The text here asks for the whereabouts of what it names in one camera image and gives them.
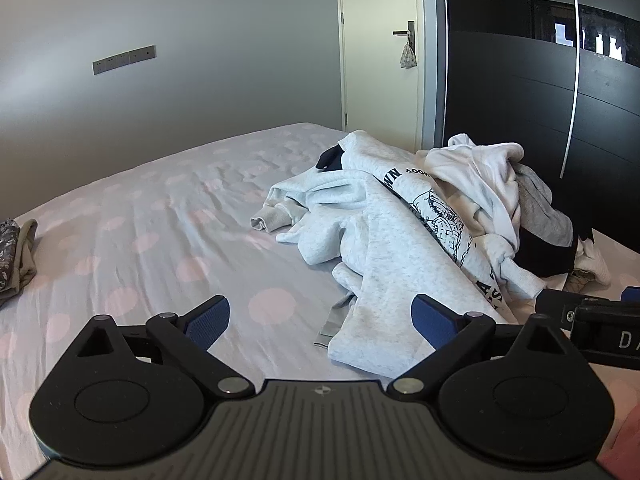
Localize light grey printed sweatshirt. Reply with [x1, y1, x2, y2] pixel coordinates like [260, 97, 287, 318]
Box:
[250, 130, 521, 380]

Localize polka dot bed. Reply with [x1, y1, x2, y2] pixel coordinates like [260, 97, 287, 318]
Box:
[0, 121, 640, 480]

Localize cream door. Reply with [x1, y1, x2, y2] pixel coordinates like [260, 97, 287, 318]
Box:
[336, 0, 426, 151]

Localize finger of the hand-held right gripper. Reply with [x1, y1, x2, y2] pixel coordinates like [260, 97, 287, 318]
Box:
[535, 287, 582, 332]

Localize navy garment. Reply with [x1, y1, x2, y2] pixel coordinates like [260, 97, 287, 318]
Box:
[316, 144, 346, 172]

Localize black garment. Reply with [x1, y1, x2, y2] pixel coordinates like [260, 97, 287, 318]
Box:
[517, 225, 581, 281]

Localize camouflage folded cloth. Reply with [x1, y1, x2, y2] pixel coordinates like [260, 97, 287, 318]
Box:
[0, 219, 21, 306]

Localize small white cloth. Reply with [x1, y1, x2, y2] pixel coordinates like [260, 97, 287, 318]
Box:
[574, 237, 613, 287]

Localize grey garment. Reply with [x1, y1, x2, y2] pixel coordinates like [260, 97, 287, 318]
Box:
[515, 162, 575, 248]

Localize black wardrobe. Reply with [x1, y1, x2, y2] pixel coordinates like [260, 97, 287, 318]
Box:
[425, 0, 640, 256]

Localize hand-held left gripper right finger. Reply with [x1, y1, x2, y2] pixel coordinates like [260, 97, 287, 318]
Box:
[388, 294, 577, 399]

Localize beige folded cloth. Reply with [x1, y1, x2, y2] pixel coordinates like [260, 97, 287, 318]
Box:
[0, 219, 39, 306]

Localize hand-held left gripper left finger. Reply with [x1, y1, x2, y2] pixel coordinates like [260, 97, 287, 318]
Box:
[65, 296, 255, 399]

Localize grey wall socket panel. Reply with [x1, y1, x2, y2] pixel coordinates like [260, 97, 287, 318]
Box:
[92, 45, 157, 75]

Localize white garment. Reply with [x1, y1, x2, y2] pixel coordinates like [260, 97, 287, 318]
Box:
[424, 133, 548, 298]

